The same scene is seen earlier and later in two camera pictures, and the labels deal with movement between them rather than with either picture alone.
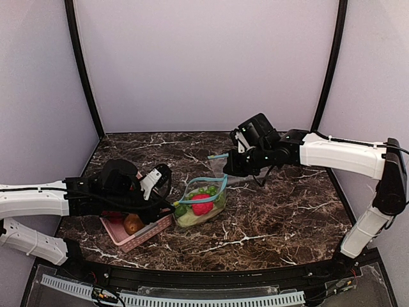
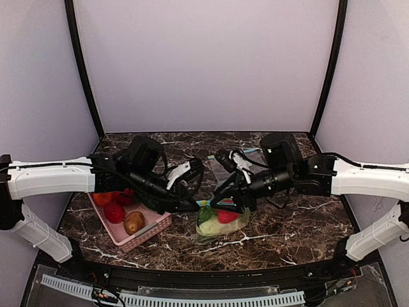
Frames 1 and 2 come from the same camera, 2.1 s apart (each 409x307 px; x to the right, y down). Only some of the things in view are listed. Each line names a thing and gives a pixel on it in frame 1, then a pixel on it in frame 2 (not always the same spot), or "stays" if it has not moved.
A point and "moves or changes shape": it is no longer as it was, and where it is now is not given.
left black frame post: (80, 64) stays
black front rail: (364, 263) stays
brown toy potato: (132, 223) stays
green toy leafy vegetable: (181, 210) moves or changes shape
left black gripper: (156, 211) → (172, 198)
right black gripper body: (238, 163) → (244, 192)
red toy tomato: (202, 208) → (225, 216)
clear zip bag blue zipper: (200, 200) moves or changes shape
